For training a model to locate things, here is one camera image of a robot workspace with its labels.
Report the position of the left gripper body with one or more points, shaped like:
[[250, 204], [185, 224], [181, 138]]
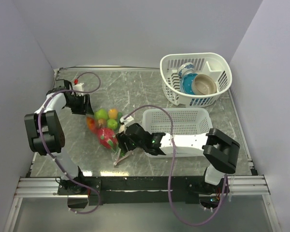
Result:
[[77, 104]]

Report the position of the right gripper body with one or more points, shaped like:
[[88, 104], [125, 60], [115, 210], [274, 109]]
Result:
[[123, 138]]

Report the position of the fake carrot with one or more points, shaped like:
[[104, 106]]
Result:
[[91, 124]]

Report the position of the fake green apple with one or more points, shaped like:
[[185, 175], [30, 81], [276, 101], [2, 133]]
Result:
[[112, 124], [101, 114]]

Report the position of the clear zip top bag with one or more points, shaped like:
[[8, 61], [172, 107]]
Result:
[[117, 156]]

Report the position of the fake orange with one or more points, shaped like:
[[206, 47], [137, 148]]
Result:
[[113, 113]]

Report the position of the fake red dragon fruit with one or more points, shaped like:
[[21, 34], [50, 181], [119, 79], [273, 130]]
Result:
[[107, 138]]

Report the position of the fake brown kiwi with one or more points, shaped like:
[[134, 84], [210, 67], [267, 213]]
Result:
[[102, 123]]

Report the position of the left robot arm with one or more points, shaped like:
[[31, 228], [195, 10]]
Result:
[[45, 133]]

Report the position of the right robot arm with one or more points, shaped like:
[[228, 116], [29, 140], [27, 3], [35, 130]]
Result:
[[218, 148]]

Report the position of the rectangular white perforated basket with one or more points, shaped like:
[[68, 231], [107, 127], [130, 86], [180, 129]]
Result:
[[189, 127]]

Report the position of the teal plate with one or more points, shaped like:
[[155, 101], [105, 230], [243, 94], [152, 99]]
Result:
[[186, 83]]

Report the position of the round white dish basket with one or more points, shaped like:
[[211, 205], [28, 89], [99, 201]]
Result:
[[211, 64]]

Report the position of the beige bowl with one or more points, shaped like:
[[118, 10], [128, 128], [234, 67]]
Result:
[[203, 85]]

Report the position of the blue white patterned bowl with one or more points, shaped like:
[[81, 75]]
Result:
[[185, 69]]

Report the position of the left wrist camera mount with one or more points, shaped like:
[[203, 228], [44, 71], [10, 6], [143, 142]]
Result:
[[78, 86]]

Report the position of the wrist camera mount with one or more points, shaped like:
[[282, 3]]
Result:
[[127, 120], [78, 86]]

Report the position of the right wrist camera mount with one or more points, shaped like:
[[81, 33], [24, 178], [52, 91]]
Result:
[[127, 120]]

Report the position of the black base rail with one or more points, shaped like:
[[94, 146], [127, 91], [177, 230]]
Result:
[[140, 191]]

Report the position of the aluminium frame rail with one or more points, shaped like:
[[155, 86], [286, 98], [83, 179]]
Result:
[[50, 187]]

